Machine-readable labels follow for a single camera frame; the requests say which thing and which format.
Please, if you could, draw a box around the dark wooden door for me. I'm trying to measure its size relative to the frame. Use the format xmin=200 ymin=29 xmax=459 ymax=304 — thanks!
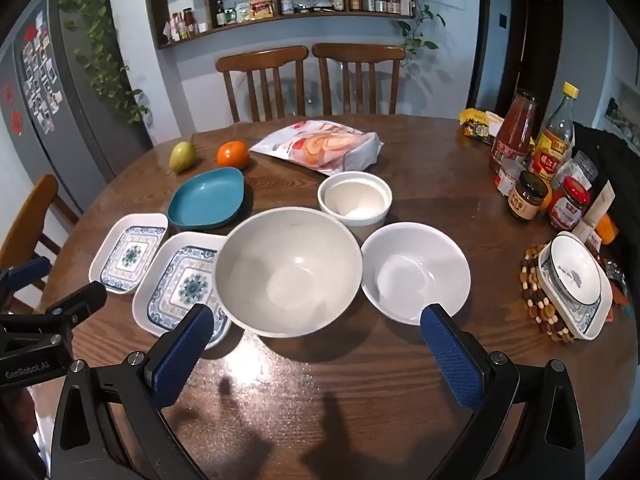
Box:
xmin=510 ymin=0 xmax=576 ymax=126

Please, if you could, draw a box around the hanging green plant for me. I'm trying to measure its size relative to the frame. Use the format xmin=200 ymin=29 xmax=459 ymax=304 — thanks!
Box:
xmin=397 ymin=0 xmax=446 ymax=61
xmin=52 ymin=0 xmax=151 ymax=126

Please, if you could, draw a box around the blue-rimmed white bowl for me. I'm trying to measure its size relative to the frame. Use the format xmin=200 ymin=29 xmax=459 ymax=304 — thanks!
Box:
xmin=542 ymin=231 xmax=608 ymax=306

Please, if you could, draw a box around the wooden wall shelf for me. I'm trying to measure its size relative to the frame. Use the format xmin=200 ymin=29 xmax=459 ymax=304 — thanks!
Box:
xmin=141 ymin=0 xmax=418 ymax=50

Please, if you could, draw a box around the wooden beaded trivet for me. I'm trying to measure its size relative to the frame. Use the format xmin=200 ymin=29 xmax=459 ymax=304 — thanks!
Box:
xmin=520 ymin=242 xmax=601 ymax=343

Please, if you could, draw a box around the yellow snack packet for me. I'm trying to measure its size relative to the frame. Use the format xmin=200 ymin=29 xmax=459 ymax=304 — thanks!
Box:
xmin=459 ymin=108 xmax=506 ymax=145

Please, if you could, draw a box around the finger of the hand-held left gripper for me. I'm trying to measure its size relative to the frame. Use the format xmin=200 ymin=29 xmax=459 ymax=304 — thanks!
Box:
xmin=0 ymin=256 xmax=53 ymax=293
xmin=37 ymin=280 xmax=108 ymax=332

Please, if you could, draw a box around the brown sauce jar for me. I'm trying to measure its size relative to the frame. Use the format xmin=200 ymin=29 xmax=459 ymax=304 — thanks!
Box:
xmin=507 ymin=170 xmax=550 ymax=221

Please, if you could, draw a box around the medium white bowl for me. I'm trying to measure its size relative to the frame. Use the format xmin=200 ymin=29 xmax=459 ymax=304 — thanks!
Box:
xmin=360 ymin=222 xmax=472 ymax=325

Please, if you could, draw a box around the wooden chair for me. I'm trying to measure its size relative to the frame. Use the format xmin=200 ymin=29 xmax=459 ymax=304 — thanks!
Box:
xmin=312 ymin=43 xmax=406 ymax=116
xmin=0 ymin=174 xmax=81 ymax=311
xmin=215 ymin=45 xmax=309 ymax=123

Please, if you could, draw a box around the dark cloth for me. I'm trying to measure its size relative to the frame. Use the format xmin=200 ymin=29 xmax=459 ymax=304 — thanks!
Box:
xmin=574 ymin=122 xmax=640 ymax=221

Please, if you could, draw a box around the teal plate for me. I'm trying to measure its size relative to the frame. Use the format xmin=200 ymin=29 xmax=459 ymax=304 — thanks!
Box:
xmin=167 ymin=167 xmax=245 ymax=231

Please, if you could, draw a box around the white snack bag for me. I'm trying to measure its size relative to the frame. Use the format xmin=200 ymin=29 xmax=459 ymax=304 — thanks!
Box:
xmin=249 ymin=120 xmax=385 ymax=176

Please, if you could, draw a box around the row of seasoning jars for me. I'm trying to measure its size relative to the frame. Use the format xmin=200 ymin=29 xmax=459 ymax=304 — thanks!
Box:
xmin=165 ymin=0 xmax=416 ymax=41

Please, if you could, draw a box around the red-lidded jar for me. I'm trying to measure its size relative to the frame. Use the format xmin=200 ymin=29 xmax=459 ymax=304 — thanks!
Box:
xmin=546 ymin=176 xmax=594 ymax=232

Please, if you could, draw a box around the green pear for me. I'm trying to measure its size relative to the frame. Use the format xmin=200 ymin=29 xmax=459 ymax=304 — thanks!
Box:
xmin=168 ymin=141 xmax=196 ymax=173

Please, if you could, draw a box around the large patterned square plate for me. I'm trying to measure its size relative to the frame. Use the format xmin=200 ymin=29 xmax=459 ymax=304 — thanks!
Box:
xmin=132 ymin=232 xmax=233 ymax=351

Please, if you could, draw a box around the small patterned square plate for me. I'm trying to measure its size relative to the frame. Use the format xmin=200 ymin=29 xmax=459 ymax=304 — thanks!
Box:
xmin=88 ymin=213 xmax=169 ymax=295

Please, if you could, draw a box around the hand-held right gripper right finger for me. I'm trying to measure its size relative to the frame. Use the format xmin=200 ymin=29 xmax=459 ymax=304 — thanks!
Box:
xmin=419 ymin=303 xmax=586 ymax=480

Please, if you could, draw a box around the group of fridge photo magnets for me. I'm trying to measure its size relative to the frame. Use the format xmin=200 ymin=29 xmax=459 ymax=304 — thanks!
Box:
xmin=15 ymin=10 xmax=66 ymax=136

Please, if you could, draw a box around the grey fridge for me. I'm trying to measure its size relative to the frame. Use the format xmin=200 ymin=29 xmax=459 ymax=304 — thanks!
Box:
xmin=0 ymin=0 xmax=151 ymax=221

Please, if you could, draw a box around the clear glass jar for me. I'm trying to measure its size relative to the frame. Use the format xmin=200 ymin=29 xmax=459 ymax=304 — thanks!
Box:
xmin=567 ymin=150 xmax=599 ymax=186

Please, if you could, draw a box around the yellow-capped vinegar bottle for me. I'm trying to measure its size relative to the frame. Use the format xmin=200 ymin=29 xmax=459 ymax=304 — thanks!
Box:
xmin=530 ymin=82 xmax=580 ymax=181

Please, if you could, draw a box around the white straight-sided ramekin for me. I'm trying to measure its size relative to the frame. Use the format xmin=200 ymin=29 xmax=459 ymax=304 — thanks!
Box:
xmin=317 ymin=171 xmax=392 ymax=227

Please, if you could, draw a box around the blue-rimmed square plate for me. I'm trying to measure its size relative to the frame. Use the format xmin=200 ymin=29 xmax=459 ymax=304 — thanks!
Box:
xmin=537 ymin=255 xmax=613 ymax=340

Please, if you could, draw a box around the beige carton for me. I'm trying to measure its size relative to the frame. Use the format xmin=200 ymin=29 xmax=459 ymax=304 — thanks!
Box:
xmin=575 ymin=180 xmax=616 ymax=241

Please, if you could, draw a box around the orange fruit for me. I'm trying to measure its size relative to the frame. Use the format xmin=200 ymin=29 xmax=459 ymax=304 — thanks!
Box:
xmin=216 ymin=140 xmax=250 ymax=169

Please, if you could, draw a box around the white-labelled glass jar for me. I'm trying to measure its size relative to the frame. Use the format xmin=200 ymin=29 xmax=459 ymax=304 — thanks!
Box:
xmin=495 ymin=157 xmax=526 ymax=196

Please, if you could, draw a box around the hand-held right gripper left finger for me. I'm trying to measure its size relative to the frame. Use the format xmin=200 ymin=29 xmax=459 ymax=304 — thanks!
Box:
xmin=50 ymin=304 xmax=216 ymax=480

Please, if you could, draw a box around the large white bowl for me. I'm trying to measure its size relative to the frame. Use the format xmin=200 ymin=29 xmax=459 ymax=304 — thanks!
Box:
xmin=214 ymin=208 xmax=363 ymax=338

